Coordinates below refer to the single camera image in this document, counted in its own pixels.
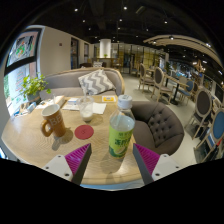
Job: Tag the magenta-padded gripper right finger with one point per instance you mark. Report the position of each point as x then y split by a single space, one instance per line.
146 159

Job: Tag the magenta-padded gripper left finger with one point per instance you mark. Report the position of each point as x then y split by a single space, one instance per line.
77 159

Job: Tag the clear green-labelled drink bottle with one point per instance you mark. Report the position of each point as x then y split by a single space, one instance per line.
121 133

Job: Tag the flat round red coaster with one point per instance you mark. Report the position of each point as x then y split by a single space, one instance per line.
84 132

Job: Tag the grey tufted armchair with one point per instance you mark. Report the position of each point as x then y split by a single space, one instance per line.
158 128

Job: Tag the brown mug white inside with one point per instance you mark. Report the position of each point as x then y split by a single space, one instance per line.
56 123

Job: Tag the clear plastic cup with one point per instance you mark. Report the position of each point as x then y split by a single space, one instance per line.
86 110

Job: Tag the white printed leaflet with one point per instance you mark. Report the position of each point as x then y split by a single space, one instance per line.
70 107

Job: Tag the white paper napkin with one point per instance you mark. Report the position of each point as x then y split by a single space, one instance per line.
99 108

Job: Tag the small white blue card box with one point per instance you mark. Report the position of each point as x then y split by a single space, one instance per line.
72 100

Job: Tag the yellow card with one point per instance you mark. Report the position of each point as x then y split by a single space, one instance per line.
109 98

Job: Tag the small light blue box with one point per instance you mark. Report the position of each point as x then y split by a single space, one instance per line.
31 107

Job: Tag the group of dining chairs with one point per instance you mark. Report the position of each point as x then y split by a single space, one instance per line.
203 106

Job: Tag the grey upholstered sofa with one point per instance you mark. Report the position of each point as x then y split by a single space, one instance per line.
63 81

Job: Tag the grey white chevron cushion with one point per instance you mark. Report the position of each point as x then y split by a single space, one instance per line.
96 81

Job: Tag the green potted plant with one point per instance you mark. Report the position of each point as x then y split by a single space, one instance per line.
33 86

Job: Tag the large window with decals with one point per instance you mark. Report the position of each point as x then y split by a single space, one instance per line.
20 71

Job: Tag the group of ceiling lights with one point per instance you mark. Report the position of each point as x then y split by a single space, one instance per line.
125 8

